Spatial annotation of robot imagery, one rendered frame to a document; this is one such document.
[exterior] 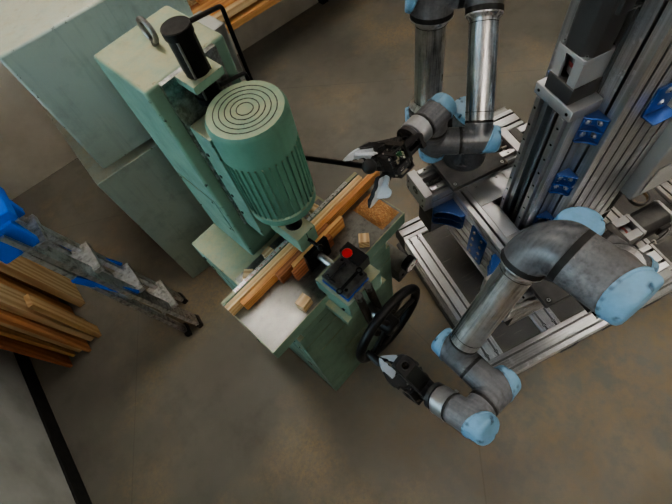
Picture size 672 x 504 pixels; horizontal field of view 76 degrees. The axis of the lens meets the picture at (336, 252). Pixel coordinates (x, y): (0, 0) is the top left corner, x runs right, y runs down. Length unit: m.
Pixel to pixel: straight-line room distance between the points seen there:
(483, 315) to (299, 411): 1.32
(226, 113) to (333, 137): 2.00
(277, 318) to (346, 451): 0.95
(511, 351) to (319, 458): 0.95
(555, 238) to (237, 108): 0.65
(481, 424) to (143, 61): 1.07
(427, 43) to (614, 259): 0.78
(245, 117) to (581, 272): 0.68
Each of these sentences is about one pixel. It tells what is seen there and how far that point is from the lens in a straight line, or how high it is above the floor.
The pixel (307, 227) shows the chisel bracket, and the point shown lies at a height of 1.05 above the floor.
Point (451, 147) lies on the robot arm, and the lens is 1.26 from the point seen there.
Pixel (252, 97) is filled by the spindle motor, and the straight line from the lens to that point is 0.94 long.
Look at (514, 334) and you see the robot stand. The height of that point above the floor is 0.21.
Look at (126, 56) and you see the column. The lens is 1.13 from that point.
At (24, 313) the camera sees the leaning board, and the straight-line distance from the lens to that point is 2.41.
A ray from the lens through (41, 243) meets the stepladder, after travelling 1.72.
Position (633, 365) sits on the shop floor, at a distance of 2.36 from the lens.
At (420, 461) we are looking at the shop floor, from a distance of 2.07.
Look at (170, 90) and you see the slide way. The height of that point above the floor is 1.50.
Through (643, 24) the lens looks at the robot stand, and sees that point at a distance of 1.17.
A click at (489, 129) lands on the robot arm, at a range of 1.27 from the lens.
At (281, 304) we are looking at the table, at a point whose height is 0.90.
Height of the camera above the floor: 2.07
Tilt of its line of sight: 60 degrees down
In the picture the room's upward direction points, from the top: 17 degrees counter-clockwise
